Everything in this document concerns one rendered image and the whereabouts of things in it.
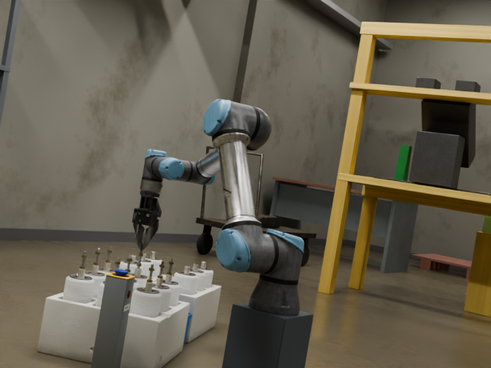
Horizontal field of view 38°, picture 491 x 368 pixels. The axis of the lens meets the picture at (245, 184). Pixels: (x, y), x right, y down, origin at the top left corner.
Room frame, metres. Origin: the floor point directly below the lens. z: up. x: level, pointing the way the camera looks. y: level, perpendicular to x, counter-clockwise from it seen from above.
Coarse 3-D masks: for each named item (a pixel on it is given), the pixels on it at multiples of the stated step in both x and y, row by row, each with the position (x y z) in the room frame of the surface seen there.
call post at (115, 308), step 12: (108, 276) 2.12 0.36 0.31; (108, 288) 2.12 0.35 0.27; (120, 288) 2.11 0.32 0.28; (132, 288) 2.17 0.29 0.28; (108, 300) 2.12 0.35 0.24; (120, 300) 2.11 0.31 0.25; (108, 312) 2.12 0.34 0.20; (120, 312) 2.11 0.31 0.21; (108, 324) 2.12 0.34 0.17; (120, 324) 2.11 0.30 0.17; (96, 336) 2.12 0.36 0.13; (108, 336) 2.11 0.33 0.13; (120, 336) 2.13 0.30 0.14; (96, 348) 2.12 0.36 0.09; (108, 348) 2.11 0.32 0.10; (120, 348) 2.15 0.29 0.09; (96, 360) 2.12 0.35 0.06; (108, 360) 2.11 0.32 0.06; (120, 360) 2.17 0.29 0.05
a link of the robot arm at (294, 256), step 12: (276, 240) 2.03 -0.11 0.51; (288, 240) 2.03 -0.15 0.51; (300, 240) 2.05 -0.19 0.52; (276, 252) 2.01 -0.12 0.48; (288, 252) 2.03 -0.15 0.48; (300, 252) 2.06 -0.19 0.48; (276, 264) 2.01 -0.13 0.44; (288, 264) 2.03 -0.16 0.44; (300, 264) 2.07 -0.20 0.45; (276, 276) 2.03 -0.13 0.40; (288, 276) 2.04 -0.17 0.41
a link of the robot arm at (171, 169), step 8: (160, 160) 2.46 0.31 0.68; (168, 160) 2.42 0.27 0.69; (176, 160) 2.42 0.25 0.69; (152, 168) 2.48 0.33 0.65; (160, 168) 2.43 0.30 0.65; (168, 168) 2.41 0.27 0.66; (176, 168) 2.42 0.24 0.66; (184, 168) 2.46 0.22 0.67; (160, 176) 2.46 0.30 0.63; (168, 176) 2.41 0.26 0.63; (176, 176) 2.43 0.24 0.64; (184, 176) 2.47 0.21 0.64
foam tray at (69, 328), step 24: (48, 312) 2.29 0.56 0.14; (72, 312) 2.27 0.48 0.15; (96, 312) 2.26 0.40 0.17; (168, 312) 2.38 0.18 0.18; (48, 336) 2.28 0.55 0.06; (72, 336) 2.27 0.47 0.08; (144, 336) 2.23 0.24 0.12; (168, 336) 2.36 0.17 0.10; (144, 360) 2.23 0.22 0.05; (168, 360) 2.42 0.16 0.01
